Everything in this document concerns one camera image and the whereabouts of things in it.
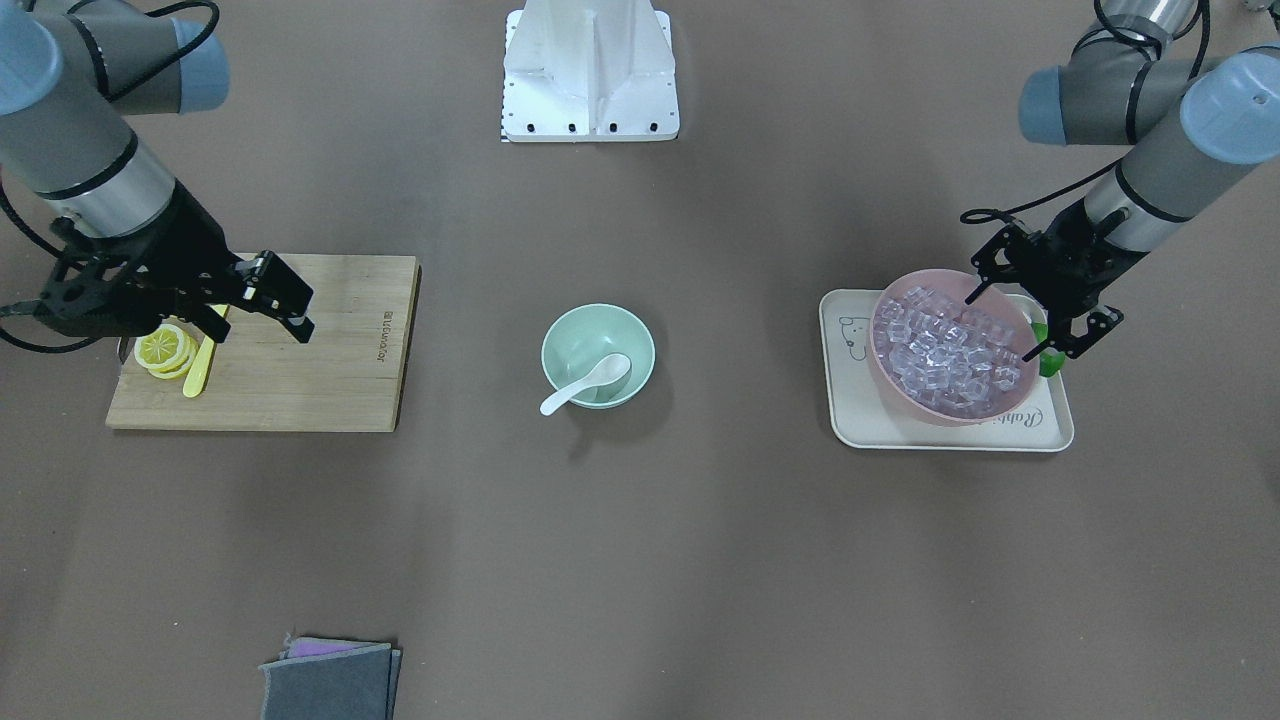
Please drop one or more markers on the mint green bowl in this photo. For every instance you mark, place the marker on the mint green bowl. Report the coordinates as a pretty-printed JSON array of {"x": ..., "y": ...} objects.
[{"x": 580, "y": 338}]

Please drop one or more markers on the wooden cutting board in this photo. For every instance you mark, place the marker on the wooden cutting board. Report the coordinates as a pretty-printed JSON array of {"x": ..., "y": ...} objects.
[{"x": 347, "y": 379}]

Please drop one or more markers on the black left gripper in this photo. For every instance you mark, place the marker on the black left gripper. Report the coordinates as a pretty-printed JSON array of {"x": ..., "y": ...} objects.
[{"x": 1075, "y": 262}]

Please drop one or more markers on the green lime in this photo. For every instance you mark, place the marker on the green lime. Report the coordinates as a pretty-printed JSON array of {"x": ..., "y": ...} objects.
[{"x": 1050, "y": 361}]

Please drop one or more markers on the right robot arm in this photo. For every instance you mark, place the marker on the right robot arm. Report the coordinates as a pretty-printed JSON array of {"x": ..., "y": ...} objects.
[{"x": 73, "y": 72}]

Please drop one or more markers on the pink bowl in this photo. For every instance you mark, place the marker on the pink bowl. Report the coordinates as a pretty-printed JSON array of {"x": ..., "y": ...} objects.
[{"x": 995, "y": 302}]

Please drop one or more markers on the white ceramic spoon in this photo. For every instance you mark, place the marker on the white ceramic spoon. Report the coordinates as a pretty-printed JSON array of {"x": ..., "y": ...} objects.
[{"x": 610, "y": 369}]

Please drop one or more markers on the grey folded cloth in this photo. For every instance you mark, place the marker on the grey folded cloth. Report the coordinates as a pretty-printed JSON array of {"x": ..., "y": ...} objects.
[{"x": 325, "y": 678}]

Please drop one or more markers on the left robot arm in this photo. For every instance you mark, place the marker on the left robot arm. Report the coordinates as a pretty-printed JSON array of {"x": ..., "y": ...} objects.
[{"x": 1193, "y": 129}]

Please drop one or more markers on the lemon slice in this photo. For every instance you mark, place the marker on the lemon slice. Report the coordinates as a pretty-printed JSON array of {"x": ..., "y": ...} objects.
[
  {"x": 180, "y": 368},
  {"x": 165, "y": 328}
]

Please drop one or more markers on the pile of clear ice cubes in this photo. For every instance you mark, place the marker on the pile of clear ice cubes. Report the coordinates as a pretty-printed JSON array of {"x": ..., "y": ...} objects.
[{"x": 945, "y": 356}]

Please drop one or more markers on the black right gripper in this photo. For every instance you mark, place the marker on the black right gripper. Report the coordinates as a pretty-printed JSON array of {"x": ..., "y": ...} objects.
[{"x": 193, "y": 244}]

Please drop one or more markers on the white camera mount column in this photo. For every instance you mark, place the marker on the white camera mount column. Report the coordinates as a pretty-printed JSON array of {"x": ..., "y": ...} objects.
[{"x": 589, "y": 71}]

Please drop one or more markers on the cream rectangular tray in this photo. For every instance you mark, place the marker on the cream rectangular tray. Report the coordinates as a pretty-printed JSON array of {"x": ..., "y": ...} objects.
[{"x": 865, "y": 414}]

